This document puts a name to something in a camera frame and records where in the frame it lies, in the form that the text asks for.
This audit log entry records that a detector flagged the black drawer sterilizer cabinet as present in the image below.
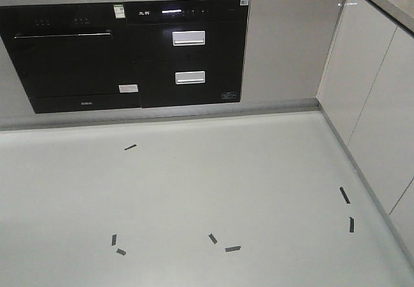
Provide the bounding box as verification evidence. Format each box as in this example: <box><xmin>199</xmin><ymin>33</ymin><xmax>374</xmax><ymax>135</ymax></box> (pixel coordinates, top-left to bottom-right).
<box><xmin>125</xmin><ymin>0</ymin><xmax>249</xmax><ymax>108</ymax></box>

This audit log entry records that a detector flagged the grey cabinet door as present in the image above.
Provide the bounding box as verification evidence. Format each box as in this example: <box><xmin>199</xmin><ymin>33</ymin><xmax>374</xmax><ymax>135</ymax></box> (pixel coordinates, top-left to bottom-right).
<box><xmin>241</xmin><ymin>0</ymin><xmax>343</xmax><ymax>102</ymax></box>

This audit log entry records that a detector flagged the black built-in dishwasher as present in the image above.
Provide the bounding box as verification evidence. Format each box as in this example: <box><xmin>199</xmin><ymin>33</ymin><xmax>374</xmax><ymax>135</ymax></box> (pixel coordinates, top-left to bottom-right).
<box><xmin>1</xmin><ymin>3</ymin><xmax>141</xmax><ymax>114</ymax></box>

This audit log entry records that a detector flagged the glossy white cabinet door right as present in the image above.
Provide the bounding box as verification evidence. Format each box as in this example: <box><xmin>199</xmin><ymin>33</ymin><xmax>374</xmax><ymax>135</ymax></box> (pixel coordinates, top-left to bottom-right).
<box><xmin>348</xmin><ymin>28</ymin><xmax>413</xmax><ymax>213</ymax></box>

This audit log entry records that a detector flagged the glossy white cabinet door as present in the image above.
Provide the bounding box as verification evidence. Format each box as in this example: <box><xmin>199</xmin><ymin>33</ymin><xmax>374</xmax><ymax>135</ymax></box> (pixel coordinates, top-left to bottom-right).
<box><xmin>318</xmin><ymin>0</ymin><xmax>397</xmax><ymax>144</ymax></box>
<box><xmin>348</xmin><ymin>28</ymin><xmax>413</xmax><ymax>213</ymax></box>

